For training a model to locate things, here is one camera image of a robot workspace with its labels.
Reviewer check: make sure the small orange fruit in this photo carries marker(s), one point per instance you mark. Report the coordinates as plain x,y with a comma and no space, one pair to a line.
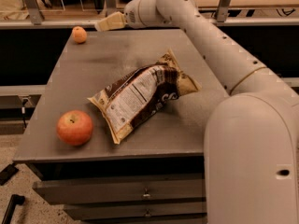
79,34

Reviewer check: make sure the upper cabinet drawer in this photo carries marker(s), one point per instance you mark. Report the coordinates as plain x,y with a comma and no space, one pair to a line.
121,189

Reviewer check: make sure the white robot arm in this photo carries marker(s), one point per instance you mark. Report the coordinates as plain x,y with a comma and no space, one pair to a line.
251,137

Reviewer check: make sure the black floor bar left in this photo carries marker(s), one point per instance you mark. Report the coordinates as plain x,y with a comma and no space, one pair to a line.
15,200

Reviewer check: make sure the cabinet drawer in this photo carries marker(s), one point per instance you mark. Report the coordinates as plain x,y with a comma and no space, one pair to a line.
100,211
121,189

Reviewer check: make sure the lower cabinet drawer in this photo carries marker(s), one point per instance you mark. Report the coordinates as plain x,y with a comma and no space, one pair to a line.
100,211

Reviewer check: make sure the metal railing frame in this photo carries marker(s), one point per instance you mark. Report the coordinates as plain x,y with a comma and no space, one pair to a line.
17,14

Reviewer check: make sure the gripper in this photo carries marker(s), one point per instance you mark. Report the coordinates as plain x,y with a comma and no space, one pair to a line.
133,13

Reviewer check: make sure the brown and cream snack bag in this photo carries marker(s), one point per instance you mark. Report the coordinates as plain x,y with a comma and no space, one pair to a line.
136,97

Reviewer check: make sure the red apple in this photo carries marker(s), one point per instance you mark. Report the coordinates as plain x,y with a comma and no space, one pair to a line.
75,128

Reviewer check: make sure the wall power outlet with cable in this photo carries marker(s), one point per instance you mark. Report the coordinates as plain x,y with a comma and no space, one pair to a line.
25,103

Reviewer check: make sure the black flat floor object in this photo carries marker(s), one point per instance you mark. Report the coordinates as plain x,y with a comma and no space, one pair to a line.
7,173

